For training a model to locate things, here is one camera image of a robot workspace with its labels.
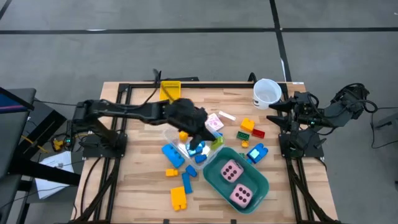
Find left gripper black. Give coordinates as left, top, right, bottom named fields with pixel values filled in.
left=164, top=98, right=216, bottom=151

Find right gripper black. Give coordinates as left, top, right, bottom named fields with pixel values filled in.
left=266, top=91, right=317, bottom=131

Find shiny blue toy brick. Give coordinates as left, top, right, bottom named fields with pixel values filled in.
left=185, top=140, right=206, bottom=157

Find lime green toy brick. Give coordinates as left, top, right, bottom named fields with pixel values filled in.
left=210, top=136, right=225, bottom=151

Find pink playing card box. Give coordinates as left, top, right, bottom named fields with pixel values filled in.
left=206, top=112, right=225, bottom=132

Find white-edged card box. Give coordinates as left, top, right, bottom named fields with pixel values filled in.
left=218, top=110, right=237, bottom=122

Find large blue toy brick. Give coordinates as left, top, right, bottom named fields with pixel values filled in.
left=161, top=143, right=186, bottom=169

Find orange-yellow toy brick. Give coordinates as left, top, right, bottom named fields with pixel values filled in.
left=239, top=117, right=256, bottom=133

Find pink foam die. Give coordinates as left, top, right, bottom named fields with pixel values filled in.
left=229, top=183, right=253, bottom=209
left=220, top=159, right=244, bottom=184

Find long blue brick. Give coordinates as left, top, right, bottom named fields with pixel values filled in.
left=181, top=172, right=193, bottom=195

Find large yellow toy brick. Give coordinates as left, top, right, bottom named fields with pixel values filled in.
left=170, top=185, right=188, bottom=212

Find white jack-o'-lantern bucket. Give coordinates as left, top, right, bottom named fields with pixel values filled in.
left=252, top=78, right=283, bottom=110

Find clear plastic container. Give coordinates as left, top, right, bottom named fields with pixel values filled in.
left=162, top=126, right=225, bottom=170

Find small rounded blue brick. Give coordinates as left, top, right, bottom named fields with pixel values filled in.
left=185, top=164, right=198, bottom=178

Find blue brick with pale window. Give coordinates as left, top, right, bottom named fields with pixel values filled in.
left=246, top=142, right=269, bottom=165

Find small yellow plastic bin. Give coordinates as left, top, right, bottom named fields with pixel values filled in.
left=159, top=80, right=182, bottom=103

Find teal plastic bin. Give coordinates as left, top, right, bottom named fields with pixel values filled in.
left=202, top=146, right=270, bottom=215

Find black furniture leg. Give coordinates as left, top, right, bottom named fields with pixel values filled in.
left=374, top=111, right=398, bottom=131

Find white paper sheet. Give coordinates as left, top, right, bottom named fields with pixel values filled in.
left=34, top=150, right=75, bottom=200

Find black equipment stand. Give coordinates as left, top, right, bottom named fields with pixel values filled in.
left=0, top=86, right=82, bottom=224

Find blue-faced monitor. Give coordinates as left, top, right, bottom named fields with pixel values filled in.
left=0, top=86, right=36, bottom=114

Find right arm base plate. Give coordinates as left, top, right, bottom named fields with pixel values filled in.
left=279, top=133, right=325, bottom=159

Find black aluminium table frame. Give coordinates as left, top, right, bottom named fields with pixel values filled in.
left=70, top=81, right=341, bottom=224

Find black floor cable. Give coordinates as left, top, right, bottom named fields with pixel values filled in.
left=369, top=106, right=398, bottom=150

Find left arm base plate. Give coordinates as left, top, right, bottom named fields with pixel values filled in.
left=81, top=133, right=128, bottom=159

